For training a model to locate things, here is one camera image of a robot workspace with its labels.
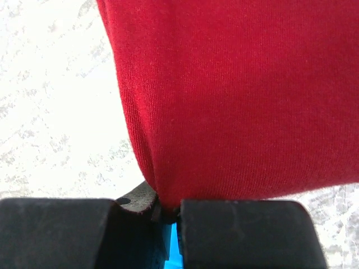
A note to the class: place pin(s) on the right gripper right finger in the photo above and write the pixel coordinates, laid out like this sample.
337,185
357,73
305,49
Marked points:
248,234

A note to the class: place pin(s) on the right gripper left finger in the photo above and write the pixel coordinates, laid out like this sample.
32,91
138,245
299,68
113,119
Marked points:
80,233

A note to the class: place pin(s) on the folded dark red shirt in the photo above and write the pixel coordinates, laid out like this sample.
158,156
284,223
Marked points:
238,100

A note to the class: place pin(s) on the blue t shirt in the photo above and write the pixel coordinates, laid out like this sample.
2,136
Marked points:
175,258

